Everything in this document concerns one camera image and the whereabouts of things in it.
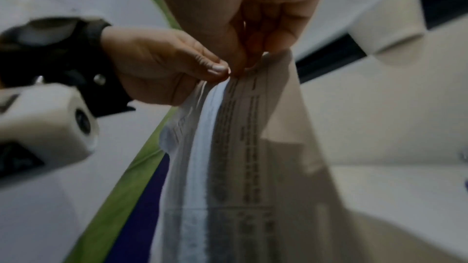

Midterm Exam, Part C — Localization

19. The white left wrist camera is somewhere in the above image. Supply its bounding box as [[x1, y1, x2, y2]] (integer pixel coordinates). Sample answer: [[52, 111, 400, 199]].
[[0, 82, 100, 190]]

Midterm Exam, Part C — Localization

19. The person's left hand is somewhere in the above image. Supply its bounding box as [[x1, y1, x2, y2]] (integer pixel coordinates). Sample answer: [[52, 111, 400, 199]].
[[100, 26, 232, 107]]

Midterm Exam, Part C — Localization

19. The white hanging cup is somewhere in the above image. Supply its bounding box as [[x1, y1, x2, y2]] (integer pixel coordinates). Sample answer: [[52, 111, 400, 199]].
[[349, 0, 427, 55]]

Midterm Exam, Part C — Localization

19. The person's right hand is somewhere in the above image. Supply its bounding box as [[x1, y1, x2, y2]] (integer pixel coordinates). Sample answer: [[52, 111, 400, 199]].
[[147, 0, 339, 77]]

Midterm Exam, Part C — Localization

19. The dark window pane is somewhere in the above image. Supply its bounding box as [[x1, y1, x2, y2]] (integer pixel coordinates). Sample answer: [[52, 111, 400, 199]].
[[294, 0, 468, 84]]

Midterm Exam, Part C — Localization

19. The green leaf print mat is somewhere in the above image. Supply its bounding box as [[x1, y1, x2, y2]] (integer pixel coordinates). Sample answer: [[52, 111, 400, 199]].
[[63, 0, 182, 263]]

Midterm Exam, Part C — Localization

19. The printed paper bundle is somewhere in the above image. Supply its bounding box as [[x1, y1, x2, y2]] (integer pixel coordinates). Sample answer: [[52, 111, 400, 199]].
[[149, 49, 468, 263]]

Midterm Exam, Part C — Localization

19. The black left wrist strap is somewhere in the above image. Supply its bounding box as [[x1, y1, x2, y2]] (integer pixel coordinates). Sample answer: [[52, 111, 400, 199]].
[[0, 16, 137, 118]]

